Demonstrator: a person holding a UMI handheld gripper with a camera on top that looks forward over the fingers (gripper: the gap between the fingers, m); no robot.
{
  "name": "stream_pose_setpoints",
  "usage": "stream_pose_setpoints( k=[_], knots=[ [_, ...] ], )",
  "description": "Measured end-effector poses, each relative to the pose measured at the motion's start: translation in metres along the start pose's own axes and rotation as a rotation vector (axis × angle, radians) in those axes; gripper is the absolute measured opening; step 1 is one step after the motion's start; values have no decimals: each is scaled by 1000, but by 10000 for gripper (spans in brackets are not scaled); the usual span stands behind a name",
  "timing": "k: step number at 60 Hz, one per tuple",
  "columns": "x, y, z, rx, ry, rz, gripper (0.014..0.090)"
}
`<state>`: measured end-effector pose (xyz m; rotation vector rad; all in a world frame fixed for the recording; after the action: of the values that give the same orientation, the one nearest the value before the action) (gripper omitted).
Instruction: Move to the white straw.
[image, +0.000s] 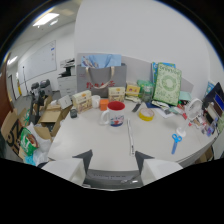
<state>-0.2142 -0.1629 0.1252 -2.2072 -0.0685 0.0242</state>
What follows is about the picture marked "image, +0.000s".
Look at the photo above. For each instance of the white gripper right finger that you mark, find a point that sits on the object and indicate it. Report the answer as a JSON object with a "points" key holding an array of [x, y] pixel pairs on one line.
{"points": [[154, 169]]}

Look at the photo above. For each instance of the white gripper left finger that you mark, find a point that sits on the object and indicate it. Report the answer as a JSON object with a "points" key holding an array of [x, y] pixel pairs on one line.
{"points": [[68, 169]]}

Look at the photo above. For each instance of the white wrapped straw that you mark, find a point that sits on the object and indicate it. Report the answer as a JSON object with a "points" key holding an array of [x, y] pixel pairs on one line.
{"points": [[131, 136]]}

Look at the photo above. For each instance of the green snack bag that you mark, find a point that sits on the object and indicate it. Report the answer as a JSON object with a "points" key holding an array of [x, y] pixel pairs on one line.
{"points": [[28, 141]]}

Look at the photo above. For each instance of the yellow tape roll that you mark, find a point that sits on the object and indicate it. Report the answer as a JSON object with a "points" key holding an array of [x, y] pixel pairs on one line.
{"points": [[146, 114]]}

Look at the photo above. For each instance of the black small device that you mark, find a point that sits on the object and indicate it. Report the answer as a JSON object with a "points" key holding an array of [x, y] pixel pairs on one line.
{"points": [[73, 113]]}

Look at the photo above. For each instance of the open cardboard box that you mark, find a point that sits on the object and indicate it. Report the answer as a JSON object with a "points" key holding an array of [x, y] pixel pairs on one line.
{"points": [[50, 115]]}

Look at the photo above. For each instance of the white desk fan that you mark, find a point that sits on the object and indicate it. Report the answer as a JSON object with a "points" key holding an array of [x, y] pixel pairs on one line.
{"points": [[188, 115]]}

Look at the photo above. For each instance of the black remote control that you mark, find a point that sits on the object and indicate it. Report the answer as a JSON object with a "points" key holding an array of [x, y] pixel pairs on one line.
{"points": [[136, 107]]}

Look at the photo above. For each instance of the brown printed cardboard box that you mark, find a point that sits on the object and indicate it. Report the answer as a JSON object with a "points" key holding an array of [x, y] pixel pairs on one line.
{"points": [[12, 131]]}

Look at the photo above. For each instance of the white mug red interior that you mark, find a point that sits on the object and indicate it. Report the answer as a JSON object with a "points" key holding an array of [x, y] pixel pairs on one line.
{"points": [[115, 114]]}

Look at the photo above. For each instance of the cream tea box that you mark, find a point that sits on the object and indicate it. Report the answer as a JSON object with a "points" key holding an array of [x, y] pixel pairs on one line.
{"points": [[116, 93], [82, 101]]}

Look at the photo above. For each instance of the orange small box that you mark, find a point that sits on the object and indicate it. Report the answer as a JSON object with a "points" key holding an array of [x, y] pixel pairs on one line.
{"points": [[104, 104]]}

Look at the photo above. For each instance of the yellow snack box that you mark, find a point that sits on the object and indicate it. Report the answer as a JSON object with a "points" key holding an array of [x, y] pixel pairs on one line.
{"points": [[132, 89]]}

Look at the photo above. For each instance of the green patterned book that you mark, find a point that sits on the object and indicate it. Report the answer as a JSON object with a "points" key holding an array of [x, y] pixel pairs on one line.
{"points": [[167, 84]]}

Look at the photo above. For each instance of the white office printer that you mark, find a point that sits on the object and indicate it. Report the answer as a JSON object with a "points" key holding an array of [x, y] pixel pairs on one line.
{"points": [[67, 77]]}

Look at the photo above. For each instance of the grey tote bag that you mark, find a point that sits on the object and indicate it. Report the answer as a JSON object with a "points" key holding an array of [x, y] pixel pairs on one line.
{"points": [[100, 81]]}

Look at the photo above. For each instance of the blue picture board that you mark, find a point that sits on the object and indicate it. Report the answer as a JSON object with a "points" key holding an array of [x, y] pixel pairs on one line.
{"points": [[101, 61]]}

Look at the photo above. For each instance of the ceiling light panel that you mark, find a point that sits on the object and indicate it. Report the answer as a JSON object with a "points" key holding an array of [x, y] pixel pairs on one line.
{"points": [[46, 19]]}

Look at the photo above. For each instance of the wall whiteboard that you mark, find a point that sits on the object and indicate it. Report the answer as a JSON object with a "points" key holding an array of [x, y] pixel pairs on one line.
{"points": [[38, 61]]}

